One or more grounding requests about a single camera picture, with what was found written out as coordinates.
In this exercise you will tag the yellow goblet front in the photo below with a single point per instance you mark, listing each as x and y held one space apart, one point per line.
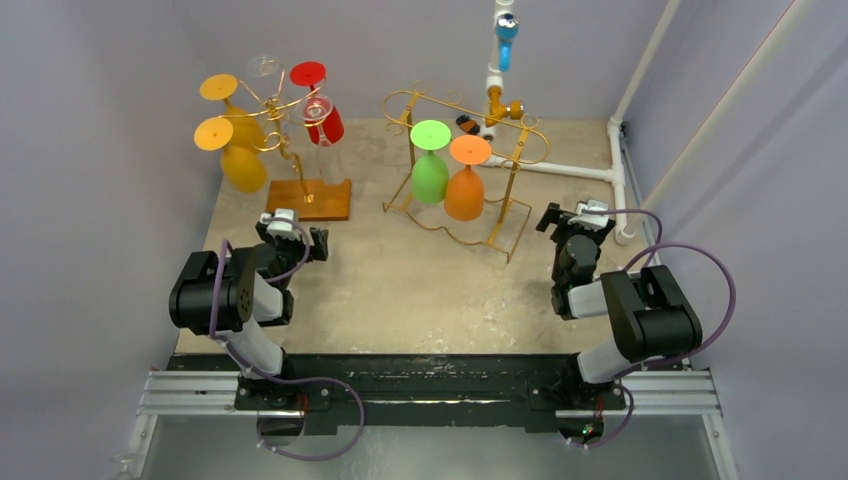
239 163

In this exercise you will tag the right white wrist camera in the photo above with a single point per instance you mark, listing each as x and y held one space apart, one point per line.
592 215

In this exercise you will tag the yellow goblet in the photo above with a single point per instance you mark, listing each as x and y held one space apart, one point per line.
236 127
239 163

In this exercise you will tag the small black orange object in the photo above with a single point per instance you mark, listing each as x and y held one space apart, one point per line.
468 125

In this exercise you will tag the green plastic cup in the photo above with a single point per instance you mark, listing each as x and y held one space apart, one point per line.
429 176

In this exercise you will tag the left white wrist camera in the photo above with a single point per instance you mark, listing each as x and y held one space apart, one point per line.
283 220

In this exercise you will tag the aluminium rail frame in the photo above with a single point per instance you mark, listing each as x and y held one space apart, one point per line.
213 393

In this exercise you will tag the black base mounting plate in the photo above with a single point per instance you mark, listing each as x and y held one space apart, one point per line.
540 393

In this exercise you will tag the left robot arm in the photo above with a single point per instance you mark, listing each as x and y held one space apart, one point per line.
231 296

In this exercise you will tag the orange plastic goblet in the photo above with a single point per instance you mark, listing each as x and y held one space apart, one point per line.
464 197

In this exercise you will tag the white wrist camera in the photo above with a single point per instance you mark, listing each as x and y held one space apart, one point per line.
592 215
283 220

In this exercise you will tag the clear wine glass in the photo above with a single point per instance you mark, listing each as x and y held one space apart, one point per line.
264 65

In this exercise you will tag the clear stemmed glass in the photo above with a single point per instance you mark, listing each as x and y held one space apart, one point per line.
329 164

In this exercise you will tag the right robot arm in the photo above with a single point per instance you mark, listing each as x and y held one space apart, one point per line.
648 313

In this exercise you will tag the red plastic goblet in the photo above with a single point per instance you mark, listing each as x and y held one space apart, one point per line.
319 114

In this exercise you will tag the white pvc pipe frame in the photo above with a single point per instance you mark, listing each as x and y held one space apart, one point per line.
615 174

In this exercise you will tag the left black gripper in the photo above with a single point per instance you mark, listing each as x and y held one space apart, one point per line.
314 251

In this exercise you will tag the orange faucet tap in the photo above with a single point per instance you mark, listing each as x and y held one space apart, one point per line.
497 110

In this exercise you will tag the small clear tumbler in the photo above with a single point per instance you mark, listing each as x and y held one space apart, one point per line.
126 460

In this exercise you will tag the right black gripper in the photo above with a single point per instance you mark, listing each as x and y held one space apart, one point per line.
573 225

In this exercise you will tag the gold tall wire rack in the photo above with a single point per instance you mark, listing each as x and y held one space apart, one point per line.
398 108

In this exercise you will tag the gold swirl wine glass rack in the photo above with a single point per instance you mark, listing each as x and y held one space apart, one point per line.
292 178

